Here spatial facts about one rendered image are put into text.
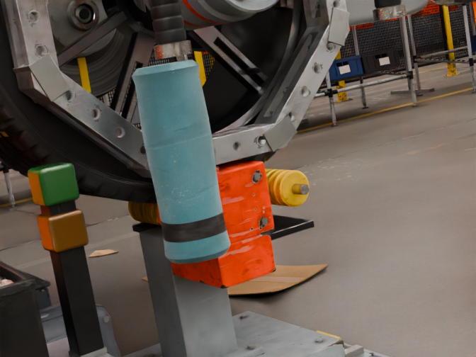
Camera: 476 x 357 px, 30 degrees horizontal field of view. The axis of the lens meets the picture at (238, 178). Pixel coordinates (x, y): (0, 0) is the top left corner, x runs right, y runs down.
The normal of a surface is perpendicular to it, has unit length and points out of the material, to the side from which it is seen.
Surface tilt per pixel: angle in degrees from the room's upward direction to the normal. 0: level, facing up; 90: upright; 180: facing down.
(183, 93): 88
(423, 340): 0
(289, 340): 0
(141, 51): 90
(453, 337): 0
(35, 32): 90
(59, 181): 90
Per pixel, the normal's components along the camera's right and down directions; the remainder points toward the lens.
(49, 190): 0.54, 0.04
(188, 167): 0.24, 0.16
